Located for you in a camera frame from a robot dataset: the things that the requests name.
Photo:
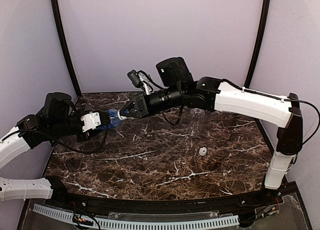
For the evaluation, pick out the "white pump bottle cap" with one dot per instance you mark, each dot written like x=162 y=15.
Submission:
x=203 y=151

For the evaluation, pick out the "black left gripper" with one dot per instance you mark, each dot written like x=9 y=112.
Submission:
x=104 y=120

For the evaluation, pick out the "black left corner post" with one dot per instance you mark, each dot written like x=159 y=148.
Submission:
x=64 y=46

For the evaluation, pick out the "black front table rail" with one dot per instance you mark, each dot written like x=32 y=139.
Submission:
x=242 y=204

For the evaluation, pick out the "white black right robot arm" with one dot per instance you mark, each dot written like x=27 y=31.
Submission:
x=212 y=94

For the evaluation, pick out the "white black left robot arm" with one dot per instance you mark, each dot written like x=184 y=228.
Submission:
x=58 y=118

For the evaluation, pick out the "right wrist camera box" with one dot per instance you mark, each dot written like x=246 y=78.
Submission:
x=134 y=77

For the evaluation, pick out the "clear plastic bottle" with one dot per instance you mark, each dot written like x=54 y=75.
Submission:
x=197 y=121

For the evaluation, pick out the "black corner post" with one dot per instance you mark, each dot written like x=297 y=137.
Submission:
x=258 y=42
x=64 y=46

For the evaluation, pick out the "grey slotted cable duct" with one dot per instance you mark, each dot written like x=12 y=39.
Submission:
x=68 y=217

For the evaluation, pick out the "blue white bottle cap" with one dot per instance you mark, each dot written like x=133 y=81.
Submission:
x=122 y=115

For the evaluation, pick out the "black right corner post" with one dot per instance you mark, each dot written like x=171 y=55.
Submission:
x=258 y=42

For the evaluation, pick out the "blue label water bottle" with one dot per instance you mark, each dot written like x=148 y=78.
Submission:
x=113 y=120

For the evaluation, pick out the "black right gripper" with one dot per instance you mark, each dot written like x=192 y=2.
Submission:
x=139 y=105

